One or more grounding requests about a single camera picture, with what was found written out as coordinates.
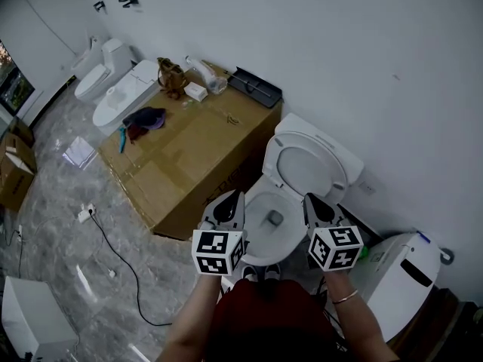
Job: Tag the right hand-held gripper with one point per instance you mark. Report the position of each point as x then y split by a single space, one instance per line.
336 249

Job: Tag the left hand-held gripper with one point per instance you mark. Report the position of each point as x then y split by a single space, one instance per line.
215 251

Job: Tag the person's right forearm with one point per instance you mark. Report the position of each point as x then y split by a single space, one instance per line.
358 326

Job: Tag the person's left forearm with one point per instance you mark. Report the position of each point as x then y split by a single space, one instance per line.
188 323

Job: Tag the white toilet lid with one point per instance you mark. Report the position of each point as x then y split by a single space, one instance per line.
305 168

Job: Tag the white toilet with black slot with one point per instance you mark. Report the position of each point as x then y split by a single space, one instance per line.
392 289

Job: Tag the white toilet with flat lid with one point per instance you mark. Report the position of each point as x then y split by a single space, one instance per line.
132 85

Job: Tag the white toilet with tall tank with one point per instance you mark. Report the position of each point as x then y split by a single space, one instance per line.
92 83

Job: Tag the person's left shoe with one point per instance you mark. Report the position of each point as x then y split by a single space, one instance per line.
251 273

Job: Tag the person's shoe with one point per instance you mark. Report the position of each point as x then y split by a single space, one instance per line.
272 272
251 273

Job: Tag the large brown cardboard box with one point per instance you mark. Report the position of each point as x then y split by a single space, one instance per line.
188 153

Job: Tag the person's right shoe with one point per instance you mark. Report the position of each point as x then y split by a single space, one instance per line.
272 272

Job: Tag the person's dark red skirt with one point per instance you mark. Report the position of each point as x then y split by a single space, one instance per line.
271 315

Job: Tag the dark red cloth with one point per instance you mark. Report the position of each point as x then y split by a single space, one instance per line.
136 132

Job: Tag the dark purple cloth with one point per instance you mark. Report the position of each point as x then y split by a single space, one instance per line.
145 118

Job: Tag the small white plug adapter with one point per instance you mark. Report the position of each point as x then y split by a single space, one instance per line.
112 273

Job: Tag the teal tool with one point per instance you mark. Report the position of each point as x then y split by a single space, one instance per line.
122 140

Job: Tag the small white box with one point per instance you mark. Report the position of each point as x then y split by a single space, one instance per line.
195 91

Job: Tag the black metal tray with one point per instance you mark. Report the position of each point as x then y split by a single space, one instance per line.
256 89

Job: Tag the clear plastic wrapped tube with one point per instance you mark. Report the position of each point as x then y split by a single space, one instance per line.
207 74

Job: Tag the brown bag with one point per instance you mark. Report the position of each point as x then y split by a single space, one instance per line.
171 75

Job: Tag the shiny white sheet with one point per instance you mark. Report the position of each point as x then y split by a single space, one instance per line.
79 151

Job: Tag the white tissue roll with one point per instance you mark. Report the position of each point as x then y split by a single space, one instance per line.
112 93

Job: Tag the narrow white power strip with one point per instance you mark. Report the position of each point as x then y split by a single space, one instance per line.
20 233

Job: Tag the small open cardboard box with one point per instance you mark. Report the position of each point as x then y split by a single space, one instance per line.
15 187

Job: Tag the white box-shaped appliance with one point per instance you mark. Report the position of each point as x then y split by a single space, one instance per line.
34 315

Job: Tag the small closed cardboard box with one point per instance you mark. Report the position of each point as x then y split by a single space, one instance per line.
22 130

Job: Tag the dark framed window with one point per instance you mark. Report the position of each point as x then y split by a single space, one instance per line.
13 85

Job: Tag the white wall socket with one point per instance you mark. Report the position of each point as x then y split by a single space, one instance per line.
368 188

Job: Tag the grey wall valve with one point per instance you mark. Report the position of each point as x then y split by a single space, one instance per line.
447 256

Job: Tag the small black wall hook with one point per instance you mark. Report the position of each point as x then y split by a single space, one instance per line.
100 7

